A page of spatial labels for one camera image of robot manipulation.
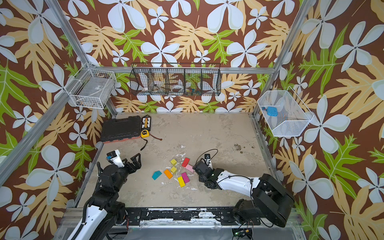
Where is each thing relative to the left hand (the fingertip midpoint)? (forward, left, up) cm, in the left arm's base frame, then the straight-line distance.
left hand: (133, 155), depth 79 cm
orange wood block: (-4, -18, -15) cm, 24 cm away
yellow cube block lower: (-2, -21, -13) cm, 25 cm away
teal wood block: (-5, -11, -15) cm, 19 cm away
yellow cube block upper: (+2, -21, -13) cm, 25 cm away
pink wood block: (-1, -31, -14) cm, 34 cm away
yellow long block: (-9, -26, -15) cm, 31 cm away
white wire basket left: (+34, +26, +18) cm, 46 cm away
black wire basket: (+49, -21, +15) cm, 55 cm away
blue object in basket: (+24, -79, +11) cm, 83 cm away
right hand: (-4, -39, -14) cm, 41 cm away
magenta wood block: (-6, -28, -16) cm, 33 cm away
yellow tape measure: (+23, +2, -14) cm, 27 cm away
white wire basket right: (+16, -86, +15) cm, 88 cm away
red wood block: (+3, -28, -15) cm, 32 cm away
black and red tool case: (+29, +20, -14) cm, 38 cm away
